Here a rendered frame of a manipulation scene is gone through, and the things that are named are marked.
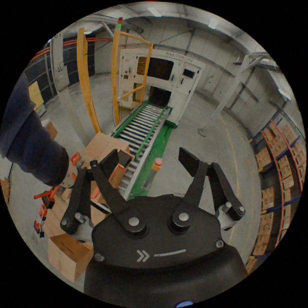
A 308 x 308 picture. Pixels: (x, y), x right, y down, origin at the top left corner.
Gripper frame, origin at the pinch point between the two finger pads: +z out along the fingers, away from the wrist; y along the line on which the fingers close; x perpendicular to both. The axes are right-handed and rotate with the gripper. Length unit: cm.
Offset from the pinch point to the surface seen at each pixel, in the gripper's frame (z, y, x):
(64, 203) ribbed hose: 5, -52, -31
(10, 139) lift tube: -13.6, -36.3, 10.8
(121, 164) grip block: 22.6, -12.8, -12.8
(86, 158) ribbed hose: 29, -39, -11
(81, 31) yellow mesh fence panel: 17, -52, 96
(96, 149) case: 58, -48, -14
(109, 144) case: 64, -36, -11
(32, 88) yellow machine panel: 182, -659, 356
